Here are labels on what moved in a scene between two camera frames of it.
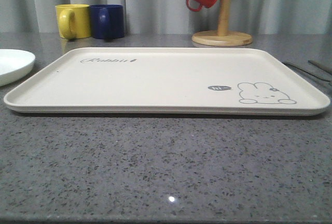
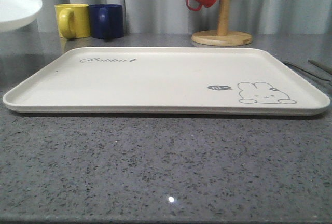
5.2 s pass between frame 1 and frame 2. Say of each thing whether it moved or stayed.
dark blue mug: stayed
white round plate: moved
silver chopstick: stayed
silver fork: stayed
